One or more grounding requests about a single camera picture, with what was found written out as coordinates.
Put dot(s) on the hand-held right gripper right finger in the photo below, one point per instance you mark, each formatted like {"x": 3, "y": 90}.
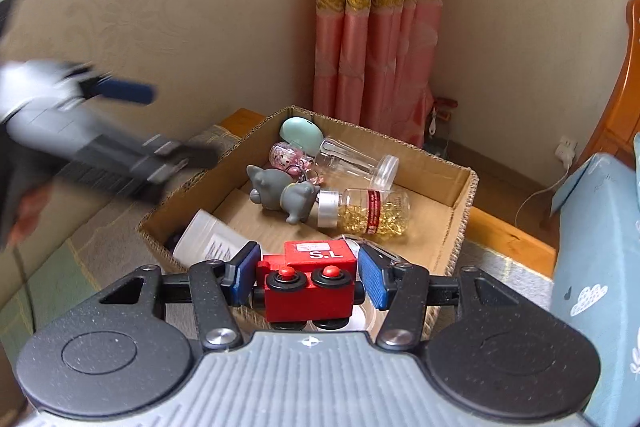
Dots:
{"x": 372, "y": 279}

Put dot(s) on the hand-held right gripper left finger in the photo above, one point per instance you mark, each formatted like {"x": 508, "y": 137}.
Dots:
{"x": 246, "y": 274}

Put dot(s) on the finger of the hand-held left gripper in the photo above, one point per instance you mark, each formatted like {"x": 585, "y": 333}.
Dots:
{"x": 127, "y": 90}
{"x": 190, "y": 153}

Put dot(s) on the frosted white labelled bottle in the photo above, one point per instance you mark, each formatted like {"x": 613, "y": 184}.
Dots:
{"x": 210, "y": 239}

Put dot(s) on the red toy train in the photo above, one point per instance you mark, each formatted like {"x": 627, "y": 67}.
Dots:
{"x": 310, "y": 292}

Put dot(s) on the silver-lid jar of gold capsules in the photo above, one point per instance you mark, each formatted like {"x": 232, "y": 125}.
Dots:
{"x": 370, "y": 214}

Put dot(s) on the cardboard box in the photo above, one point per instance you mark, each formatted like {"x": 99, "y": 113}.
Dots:
{"x": 430, "y": 217}

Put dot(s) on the grey cat toy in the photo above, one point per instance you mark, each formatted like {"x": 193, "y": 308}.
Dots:
{"x": 277, "y": 192}

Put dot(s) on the mint green case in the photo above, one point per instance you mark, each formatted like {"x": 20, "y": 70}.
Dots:
{"x": 300, "y": 134}

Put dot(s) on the clear plastic jar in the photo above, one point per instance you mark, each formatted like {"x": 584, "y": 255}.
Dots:
{"x": 350, "y": 159}

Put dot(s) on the plaid grey green blanket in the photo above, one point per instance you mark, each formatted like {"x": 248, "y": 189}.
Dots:
{"x": 65, "y": 267}

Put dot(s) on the light blue printed quilt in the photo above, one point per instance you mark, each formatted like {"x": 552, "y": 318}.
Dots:
{"x": 595, "y": 257}

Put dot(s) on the pink curtain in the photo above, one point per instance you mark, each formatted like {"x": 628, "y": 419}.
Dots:
{"x": 380, "y": 32}

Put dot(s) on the wooden headboard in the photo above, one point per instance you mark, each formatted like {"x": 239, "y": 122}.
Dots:
{"x": 622, "y": 107}

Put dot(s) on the white wall plug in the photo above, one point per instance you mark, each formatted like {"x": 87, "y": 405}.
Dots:
{"x": 566, "y": 149}

